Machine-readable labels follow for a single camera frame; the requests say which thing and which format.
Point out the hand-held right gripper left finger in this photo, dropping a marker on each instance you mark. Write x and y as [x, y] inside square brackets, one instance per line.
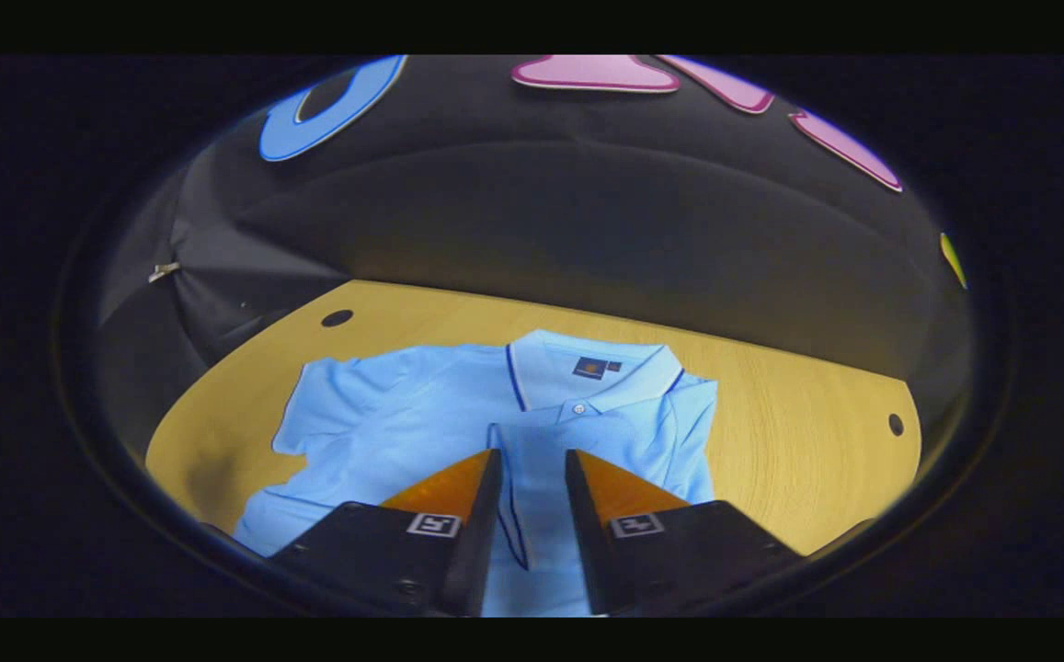
[476, 552]

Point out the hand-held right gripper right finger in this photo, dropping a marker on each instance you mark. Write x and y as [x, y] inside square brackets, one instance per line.
[587, 542]

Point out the light blue T-shirt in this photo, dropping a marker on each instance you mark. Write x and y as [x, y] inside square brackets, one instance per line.
[403, 432]

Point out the small silver clip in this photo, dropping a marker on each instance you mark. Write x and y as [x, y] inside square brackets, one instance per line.
[164, 271]

